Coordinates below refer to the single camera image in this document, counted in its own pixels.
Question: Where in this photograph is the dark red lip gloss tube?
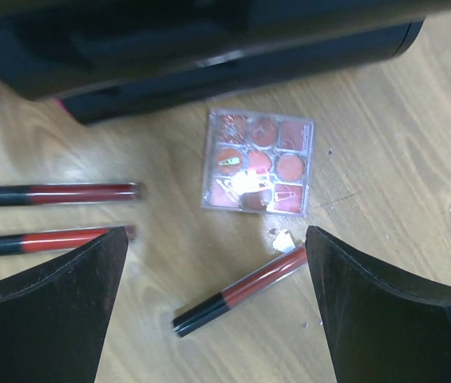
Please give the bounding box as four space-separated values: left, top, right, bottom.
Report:
0 183 144 207

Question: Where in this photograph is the red lip gloss tube right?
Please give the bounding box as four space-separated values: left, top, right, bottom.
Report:
172 245 307 338

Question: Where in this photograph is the black drawer organizer box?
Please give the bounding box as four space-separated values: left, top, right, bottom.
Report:
0 1 451 124

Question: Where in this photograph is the square clear blush palette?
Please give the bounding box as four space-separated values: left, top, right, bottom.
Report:
201 109 315 216

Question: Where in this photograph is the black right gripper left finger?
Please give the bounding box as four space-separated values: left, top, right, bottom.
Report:
0 227 129 382

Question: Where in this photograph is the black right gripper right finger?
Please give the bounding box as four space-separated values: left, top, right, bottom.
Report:
306 226 451 382

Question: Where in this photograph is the bright red lip gloss tube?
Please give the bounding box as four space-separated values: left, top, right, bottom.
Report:
0 224 138 259

